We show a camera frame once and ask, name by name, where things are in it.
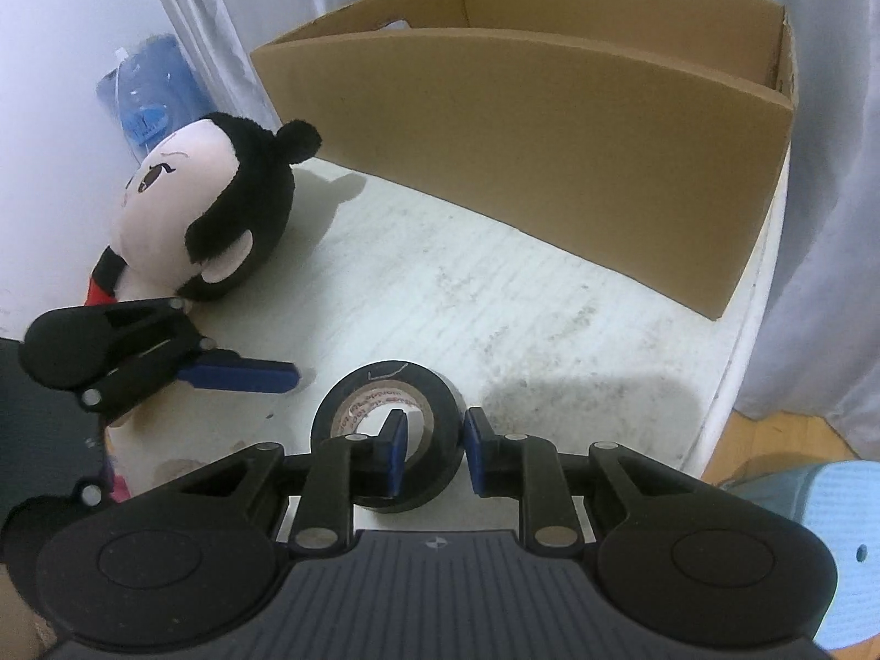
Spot black electrical tape roll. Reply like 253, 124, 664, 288
310, 361, 464, 514

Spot brown cardboard box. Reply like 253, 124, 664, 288
252, 0, 796, 319

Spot blue water jug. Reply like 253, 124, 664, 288
96, 34, 215, 161

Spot pink plush doll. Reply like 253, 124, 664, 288
85, 112, 322, 305

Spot light blue plastic stool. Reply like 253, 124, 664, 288
722, 460, 880, 651

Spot white curtain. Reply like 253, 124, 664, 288
161, 0, 878, 443

